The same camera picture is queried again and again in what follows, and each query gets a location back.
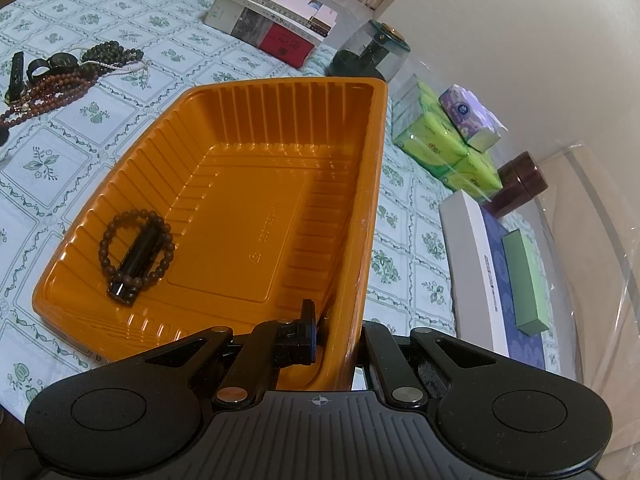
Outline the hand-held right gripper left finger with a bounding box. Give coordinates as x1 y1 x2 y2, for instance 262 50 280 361
107 299 321 409

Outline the orange plastic tray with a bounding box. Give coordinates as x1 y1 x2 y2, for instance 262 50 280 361
31 76 390 392

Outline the clear plastic sheet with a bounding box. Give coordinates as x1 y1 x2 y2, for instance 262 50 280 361
529 139 640 411

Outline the purple tissue pack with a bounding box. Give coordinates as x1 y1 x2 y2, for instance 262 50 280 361
438 85 503 154

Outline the long white box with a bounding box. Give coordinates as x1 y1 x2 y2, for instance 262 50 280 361
439 192 512 357

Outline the blue patterned box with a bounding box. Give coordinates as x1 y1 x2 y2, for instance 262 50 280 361
480 209 564 374

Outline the brown round jar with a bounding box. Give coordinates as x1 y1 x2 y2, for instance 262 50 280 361
492 151 549 220

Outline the dark green bead necklace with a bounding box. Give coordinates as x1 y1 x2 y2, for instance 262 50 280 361
79 44 146 75

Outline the black round watch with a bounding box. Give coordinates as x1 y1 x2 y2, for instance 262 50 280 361
26 52 79 82

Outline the black cylinder case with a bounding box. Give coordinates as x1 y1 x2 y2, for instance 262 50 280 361
108 221 162 303

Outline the reddish brown bead necklace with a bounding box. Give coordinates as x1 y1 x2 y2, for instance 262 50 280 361
0 71 94 129

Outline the green tissue pack bundle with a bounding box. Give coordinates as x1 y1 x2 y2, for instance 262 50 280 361
391 74 504 194

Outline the white pearl necklace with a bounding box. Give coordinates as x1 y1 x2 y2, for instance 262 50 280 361
69 46 152 80

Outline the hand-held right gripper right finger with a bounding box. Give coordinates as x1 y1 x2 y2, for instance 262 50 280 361
360 320 513 409

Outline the pale green box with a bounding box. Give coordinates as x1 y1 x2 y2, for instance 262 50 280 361
501 228 551 336

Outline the stack of books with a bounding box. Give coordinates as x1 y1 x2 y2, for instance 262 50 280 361
202 0 317 70

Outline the clear jar with dark lid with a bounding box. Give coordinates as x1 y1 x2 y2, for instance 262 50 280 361
327 19 412 84

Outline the dark brown bead bracelet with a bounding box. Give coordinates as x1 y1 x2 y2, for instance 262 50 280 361
99 210 174 302

